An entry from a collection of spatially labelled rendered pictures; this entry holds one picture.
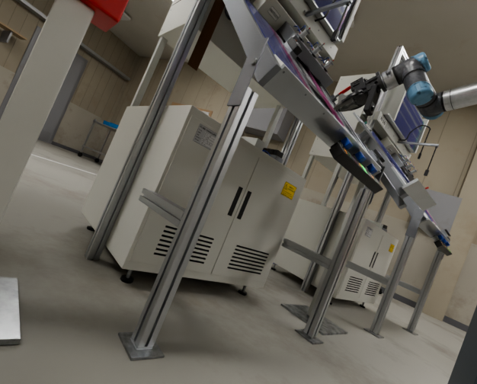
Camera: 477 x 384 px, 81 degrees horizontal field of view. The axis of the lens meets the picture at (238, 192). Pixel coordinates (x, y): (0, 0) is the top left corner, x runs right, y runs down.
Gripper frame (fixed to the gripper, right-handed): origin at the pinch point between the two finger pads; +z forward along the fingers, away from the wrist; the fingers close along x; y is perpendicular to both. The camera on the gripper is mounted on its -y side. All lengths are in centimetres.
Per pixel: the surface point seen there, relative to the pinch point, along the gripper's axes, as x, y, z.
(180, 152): 57, -35, 32
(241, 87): 64, -36, -1
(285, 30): 27.8, 29.7, 5.7
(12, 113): 99, -52, 22
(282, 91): 53, -31, -5
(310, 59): 13.4, 22.1, 2.7
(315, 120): 36.9, -31.4, -5.4
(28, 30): 117, 450, 525
